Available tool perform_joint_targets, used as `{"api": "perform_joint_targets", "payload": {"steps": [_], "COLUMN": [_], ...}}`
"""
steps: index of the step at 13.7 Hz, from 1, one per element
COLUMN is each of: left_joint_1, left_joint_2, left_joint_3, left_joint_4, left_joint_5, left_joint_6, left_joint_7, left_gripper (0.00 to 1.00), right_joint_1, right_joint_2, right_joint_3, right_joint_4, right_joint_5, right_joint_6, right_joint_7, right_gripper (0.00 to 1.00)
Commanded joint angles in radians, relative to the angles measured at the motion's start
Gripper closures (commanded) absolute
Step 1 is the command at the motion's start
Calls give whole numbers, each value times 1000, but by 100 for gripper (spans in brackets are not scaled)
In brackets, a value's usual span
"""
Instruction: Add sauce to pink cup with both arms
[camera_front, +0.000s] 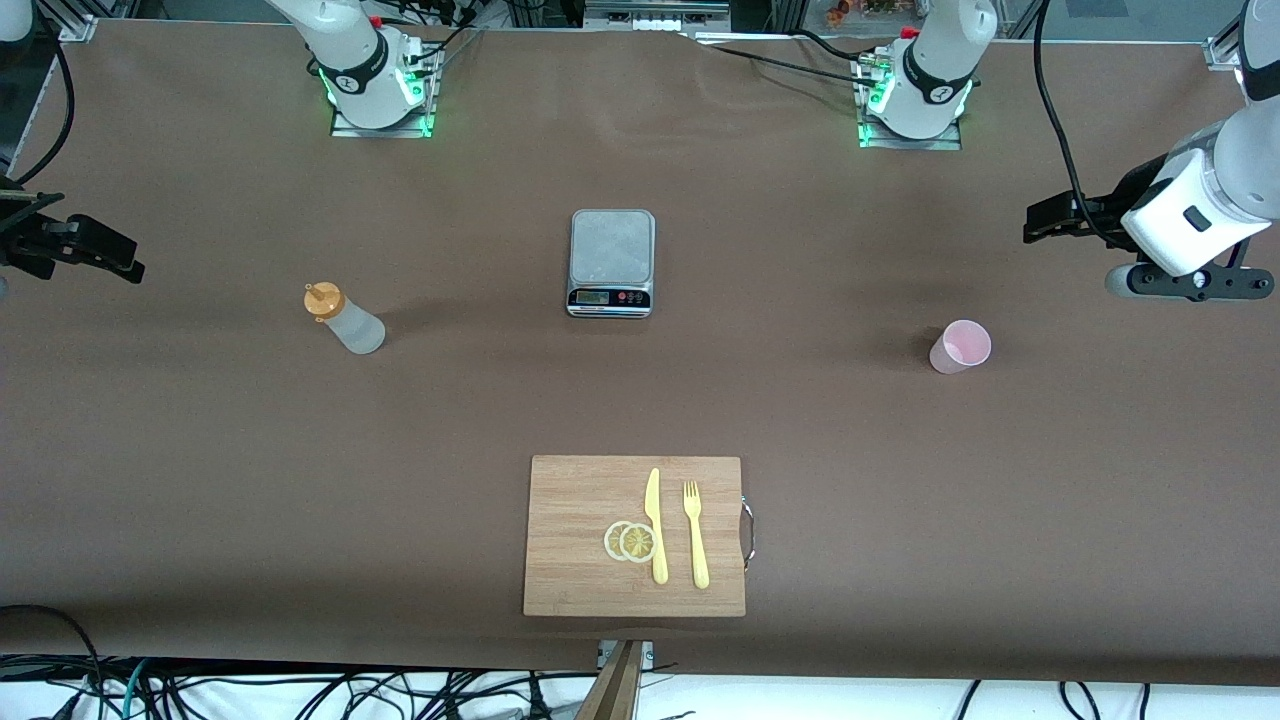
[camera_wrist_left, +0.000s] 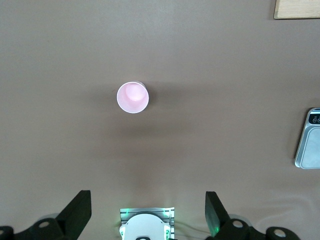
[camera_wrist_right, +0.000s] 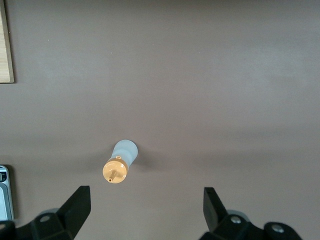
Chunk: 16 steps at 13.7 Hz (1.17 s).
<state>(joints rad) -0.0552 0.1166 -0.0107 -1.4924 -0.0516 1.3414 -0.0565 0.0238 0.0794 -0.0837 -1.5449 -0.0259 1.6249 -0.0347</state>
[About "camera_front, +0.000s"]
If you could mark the yellow plastic fork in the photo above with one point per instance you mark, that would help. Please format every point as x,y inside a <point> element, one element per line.
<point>697,550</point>

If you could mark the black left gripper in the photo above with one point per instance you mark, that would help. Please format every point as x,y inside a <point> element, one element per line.
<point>1128,194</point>

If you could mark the yellow plastic knife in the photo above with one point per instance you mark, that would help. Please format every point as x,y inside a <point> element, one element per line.
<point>657,540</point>

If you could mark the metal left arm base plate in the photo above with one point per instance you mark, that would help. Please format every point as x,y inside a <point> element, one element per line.
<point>945,143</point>

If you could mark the translucent squeeze bottle orange cap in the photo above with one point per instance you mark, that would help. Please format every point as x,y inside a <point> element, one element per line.
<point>355,330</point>

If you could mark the aluminium frame profile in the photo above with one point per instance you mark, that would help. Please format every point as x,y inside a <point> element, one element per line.
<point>1222,52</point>
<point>75,22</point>

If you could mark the pink plastic cup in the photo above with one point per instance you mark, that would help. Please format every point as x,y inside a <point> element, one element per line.
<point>955,352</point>

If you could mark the lemon slice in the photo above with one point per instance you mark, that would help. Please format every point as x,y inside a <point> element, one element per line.
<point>610,541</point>
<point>638,543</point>

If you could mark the white power strip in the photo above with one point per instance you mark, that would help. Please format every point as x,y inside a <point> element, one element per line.
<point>650,24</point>

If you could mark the wooden cutting board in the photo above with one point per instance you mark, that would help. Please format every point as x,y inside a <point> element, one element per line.
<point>570,500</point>

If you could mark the metal bracket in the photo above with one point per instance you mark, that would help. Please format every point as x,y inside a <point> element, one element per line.
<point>648,652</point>

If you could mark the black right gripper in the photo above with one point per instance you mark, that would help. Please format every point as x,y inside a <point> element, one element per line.
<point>22,244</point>

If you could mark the silver digital kitchen scale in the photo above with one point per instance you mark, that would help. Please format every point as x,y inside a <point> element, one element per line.
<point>610,250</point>

